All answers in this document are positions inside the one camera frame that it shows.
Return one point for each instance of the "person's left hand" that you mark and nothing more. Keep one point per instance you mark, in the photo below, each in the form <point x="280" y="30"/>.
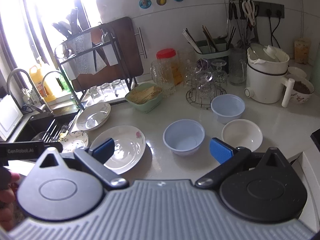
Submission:
<point x="7" y="211"/>

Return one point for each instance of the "brown wooden cutting board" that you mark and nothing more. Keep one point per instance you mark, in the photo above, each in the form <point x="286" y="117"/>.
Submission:
<point x="131" y="63"/>

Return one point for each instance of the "textured knife holder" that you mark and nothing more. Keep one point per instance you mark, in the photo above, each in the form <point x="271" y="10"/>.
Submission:
<point x="88" y="63"/>

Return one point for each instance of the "textured glass mug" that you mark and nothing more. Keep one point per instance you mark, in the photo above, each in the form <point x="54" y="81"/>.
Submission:
<point x="162" y="76"/>

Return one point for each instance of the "upturned glass right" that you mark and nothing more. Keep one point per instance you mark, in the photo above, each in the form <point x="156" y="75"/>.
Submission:
<point x="117" y="87"/>

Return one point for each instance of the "small plate green rim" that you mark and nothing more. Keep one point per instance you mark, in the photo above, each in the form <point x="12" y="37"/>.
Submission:
<point x="74" y="140"/>

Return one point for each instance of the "white electric kettle pot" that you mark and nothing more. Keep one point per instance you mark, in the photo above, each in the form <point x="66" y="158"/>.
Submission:
<point x="267" y="80"/>

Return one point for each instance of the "black sink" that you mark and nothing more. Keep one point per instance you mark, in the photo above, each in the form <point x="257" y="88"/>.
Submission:
<point x="49" y="126"/>

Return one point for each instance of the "upturned glass middle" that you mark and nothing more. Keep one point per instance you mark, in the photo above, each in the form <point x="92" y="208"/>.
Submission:
<point x="106" y="89"/>

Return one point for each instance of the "white plate pink flower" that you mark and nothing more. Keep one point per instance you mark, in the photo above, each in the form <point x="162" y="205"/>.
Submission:
<point x="130" y="143"/>

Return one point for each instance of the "orange detergent bottle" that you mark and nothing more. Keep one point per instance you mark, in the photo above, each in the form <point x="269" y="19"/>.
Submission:
<point x="49" y="89"/>

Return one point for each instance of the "black wall socket strip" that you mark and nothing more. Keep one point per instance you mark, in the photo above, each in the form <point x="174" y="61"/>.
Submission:
<point x="270" y="10"/>

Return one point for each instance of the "light blue plastic bowl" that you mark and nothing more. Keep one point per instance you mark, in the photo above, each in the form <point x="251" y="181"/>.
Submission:
<point x="184" y="137"/>

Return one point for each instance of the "white water filter box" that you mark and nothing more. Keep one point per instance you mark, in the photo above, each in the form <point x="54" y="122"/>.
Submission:
<point x="10" y="116"/>

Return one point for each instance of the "upturned glass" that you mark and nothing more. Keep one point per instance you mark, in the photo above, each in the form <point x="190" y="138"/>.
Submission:
<point x="94" y="92"/>
<point x="117" y="87"/>
<point x="106" y="89"/>

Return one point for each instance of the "red lid plastic jar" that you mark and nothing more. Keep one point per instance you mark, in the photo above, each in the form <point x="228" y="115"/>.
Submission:
<point x="169" y="56"/>

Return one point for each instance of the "upturned glass left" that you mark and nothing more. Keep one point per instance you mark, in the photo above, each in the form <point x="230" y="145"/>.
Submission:
<point x="94" y="92"/>

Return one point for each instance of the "black metal dish rack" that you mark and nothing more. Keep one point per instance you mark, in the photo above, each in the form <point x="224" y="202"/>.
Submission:
<point x="105" y="44"/>

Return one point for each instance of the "wire rack with glasses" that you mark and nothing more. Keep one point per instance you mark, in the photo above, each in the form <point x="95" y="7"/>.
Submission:
<point x="205" y="81"/>

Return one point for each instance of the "hanging scissors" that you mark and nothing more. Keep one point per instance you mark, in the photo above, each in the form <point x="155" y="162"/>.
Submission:
<point x="249" y="9"/>

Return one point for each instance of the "green utensil holder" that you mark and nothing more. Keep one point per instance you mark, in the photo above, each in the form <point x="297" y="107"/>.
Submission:
<point x="210" y="48"/>

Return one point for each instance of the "white ceramic bowl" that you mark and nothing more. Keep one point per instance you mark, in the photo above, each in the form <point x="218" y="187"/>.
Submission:
<point x="242" y="132"/>

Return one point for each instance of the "yellow sponge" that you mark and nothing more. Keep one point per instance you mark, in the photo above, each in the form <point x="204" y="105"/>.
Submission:
<point x="301" y="50"/>

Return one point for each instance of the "floral bowl with contents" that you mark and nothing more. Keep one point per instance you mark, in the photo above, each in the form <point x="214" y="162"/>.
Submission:
<point x="302" y="90"/>

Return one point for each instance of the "white plate grey leaves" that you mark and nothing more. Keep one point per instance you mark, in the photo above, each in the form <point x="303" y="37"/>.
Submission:
<point x="93" y="116"/>

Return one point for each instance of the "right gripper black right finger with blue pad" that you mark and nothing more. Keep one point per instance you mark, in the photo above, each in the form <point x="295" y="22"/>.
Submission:
<point x="230" y="160"/>

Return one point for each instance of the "green basket with noodles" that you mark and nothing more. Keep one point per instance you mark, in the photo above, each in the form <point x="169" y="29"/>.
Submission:
<point x="145" y="97"/>

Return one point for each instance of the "tall glass pitcher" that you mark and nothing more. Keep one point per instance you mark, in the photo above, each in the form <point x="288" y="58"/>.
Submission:
<point x="237" y="66"/>

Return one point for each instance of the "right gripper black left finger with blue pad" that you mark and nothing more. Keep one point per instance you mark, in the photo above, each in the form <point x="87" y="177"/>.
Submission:
<point x="93" y="161"/>

